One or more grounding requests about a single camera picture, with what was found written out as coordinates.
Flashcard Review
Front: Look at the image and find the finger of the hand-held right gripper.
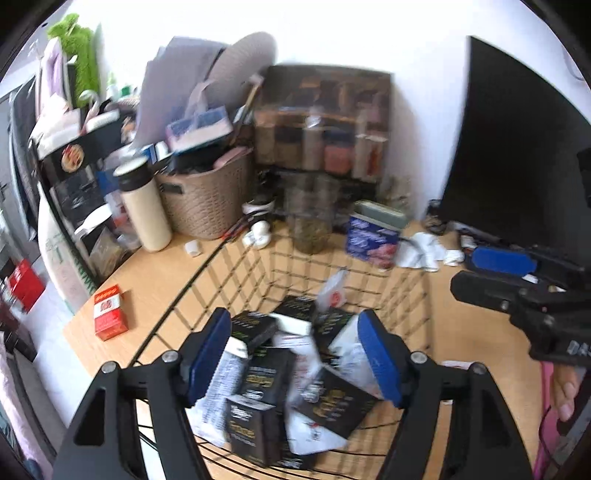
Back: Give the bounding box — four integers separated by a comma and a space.
450, 271, 556, 315
463, 246, 585, 279

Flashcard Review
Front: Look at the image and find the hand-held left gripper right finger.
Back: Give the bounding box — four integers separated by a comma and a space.
358, 309, 539, 480

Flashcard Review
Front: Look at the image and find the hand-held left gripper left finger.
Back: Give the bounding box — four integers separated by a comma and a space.
53, 308, 232, 480

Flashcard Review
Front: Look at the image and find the pile of black tissue packets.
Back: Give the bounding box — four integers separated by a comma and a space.
224, 295, 379, 469

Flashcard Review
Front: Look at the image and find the white packet with red circle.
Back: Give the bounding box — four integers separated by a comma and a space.
316, 268, 350, 313

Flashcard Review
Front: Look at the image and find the black wire basket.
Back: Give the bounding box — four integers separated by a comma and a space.
131, 225, 438, 472

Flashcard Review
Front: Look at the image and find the person's right hand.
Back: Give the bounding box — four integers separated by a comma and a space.
553, 363, 581, 422

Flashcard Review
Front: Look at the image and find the small red box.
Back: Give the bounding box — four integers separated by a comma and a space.
93, 284, 129, 342

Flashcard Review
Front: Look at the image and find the blue tissue box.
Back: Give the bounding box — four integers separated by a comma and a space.
165, 106, 234, 154
345, 200, 410, 271

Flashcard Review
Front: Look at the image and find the black monitor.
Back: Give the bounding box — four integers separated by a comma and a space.
438, 36, 591, 260

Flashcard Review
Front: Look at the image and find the beige woven storage basket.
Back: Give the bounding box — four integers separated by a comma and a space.
154, 147, 256, 241

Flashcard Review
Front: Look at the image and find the clear glass jar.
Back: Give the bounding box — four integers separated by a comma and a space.
283, 177, 341, 254

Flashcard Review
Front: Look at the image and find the cream thermos bottle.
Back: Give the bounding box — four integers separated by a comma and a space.
113, 156, 173, 253

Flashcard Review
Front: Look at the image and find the white rice bag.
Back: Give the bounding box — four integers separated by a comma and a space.
36, 194, 94, 315

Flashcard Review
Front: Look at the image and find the red cardboard box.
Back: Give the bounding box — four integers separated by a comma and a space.
6, 257, 48, 311

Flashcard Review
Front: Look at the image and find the black shelf rack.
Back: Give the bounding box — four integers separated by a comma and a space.
30, 110, 140, 283

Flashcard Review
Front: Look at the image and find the brown spice cabinet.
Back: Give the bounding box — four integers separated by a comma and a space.
253, 65, 394, 186

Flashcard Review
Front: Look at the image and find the round grey disc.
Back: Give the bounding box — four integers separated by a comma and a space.
203, 31, 279, 121

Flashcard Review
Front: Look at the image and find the pink garment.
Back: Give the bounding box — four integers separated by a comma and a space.
39, 37, 70, 112

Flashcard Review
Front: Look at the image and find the green plush cloth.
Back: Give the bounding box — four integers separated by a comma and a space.
47, 14, 101, 96

